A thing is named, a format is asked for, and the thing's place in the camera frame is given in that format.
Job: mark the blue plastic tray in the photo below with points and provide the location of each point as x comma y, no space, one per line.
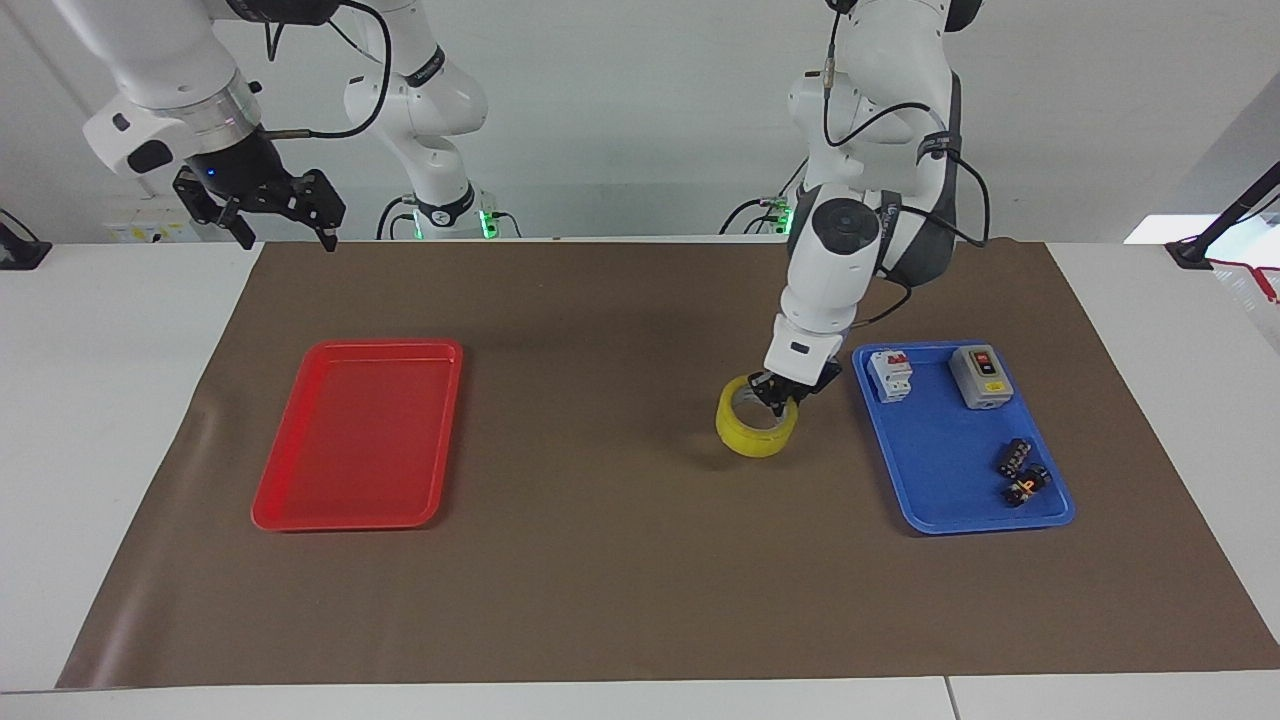
950,450

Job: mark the red plastic tray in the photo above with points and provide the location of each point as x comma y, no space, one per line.
360,440

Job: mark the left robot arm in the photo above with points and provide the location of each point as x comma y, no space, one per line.
835,260

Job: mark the clear plastic bag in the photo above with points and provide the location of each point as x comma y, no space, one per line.
1255,285

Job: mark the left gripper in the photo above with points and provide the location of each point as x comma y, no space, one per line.
803,384

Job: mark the grey switch box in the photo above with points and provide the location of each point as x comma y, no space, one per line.
980,380

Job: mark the black terminal block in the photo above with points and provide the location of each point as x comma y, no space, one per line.
1028,486
1014,457

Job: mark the yellow tape roll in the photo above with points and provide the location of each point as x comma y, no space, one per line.
750,435

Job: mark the black stand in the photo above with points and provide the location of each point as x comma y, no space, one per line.
1225,220
20,250

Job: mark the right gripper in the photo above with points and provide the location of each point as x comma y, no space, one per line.
238,165

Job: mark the white circuit breaker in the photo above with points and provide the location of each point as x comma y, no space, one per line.
890,375

